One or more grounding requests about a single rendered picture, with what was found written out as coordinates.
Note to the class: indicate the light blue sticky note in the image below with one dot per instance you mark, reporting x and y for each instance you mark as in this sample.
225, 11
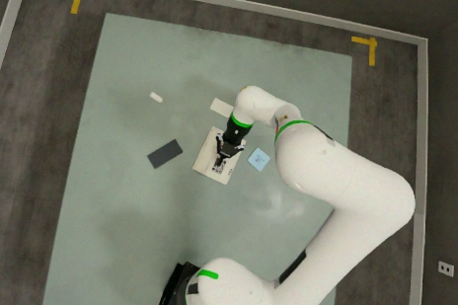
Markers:
258, 159

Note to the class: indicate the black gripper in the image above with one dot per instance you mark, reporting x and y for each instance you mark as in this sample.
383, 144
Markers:
231, 137

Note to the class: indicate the white paper sheet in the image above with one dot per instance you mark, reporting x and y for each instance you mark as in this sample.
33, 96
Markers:
221, 107

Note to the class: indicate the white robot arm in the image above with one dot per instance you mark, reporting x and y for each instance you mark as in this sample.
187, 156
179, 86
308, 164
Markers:
370, 203

